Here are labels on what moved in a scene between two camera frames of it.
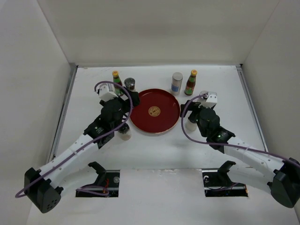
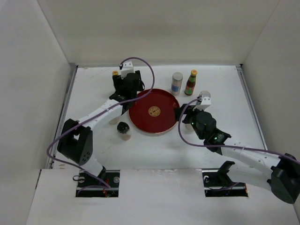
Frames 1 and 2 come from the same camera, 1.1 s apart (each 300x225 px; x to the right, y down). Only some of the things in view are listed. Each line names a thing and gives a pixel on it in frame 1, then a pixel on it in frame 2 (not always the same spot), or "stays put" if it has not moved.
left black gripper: [126, 103] → [117, 79]
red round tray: [158, 111] stays put
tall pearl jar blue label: [176, 83] stays put
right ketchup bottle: [191, 84] stays put
